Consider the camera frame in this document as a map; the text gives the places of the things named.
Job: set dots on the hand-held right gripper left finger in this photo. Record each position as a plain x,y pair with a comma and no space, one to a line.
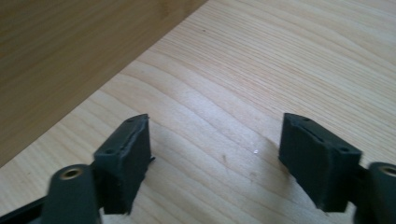
123,168

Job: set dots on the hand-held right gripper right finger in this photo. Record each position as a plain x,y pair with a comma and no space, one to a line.
317,161

